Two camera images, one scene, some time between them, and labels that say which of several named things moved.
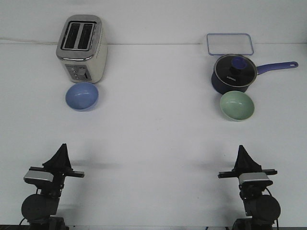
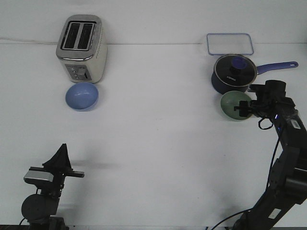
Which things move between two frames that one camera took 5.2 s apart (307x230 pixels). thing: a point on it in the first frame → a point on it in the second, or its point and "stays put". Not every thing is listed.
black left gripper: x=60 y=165 stays put
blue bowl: x=82 y=97 stays put
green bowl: x=237 y=106 stays put
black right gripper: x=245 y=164 → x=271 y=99
